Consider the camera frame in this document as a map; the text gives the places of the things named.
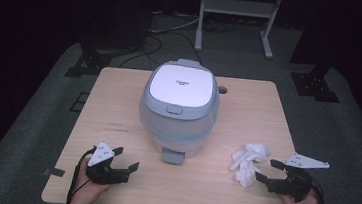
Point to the grey tape strip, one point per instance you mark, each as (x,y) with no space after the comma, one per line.
(54,172)

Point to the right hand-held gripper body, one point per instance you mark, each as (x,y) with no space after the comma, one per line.
(294,186)

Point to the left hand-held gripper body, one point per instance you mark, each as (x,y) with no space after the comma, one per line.
(108,175)

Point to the black floor outlet frame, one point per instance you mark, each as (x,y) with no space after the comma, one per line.
(79,102)

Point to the black stand base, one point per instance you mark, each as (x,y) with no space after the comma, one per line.
(314,86)
(89,63)

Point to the white metal stand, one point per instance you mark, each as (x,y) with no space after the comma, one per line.
(236,7)

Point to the person's left hand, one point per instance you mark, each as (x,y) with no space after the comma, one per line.
(85,190)

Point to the white pedal trash bin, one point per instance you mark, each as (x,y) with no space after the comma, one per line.
(180,85)

